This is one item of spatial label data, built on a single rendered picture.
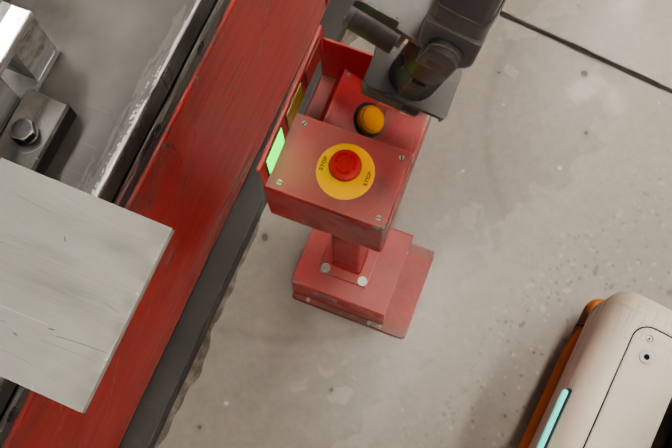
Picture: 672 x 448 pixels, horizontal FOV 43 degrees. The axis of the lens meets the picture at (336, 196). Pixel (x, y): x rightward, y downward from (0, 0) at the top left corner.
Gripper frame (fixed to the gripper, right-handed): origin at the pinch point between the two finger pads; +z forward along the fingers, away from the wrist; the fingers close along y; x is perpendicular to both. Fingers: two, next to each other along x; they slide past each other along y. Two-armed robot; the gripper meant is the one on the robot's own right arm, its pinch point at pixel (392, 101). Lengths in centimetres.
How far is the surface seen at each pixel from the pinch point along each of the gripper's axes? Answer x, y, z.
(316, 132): 6.3, 6.9, 3.7
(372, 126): 1.0, 0.2, 7.8
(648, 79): -59, -62, 68
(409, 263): 0, -26, 75
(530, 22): -63, -34, 75
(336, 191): 12.6, 2.1, 2.3
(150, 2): 1.0, 31.1, -0.2
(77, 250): 32.4, 24.4, -15.0
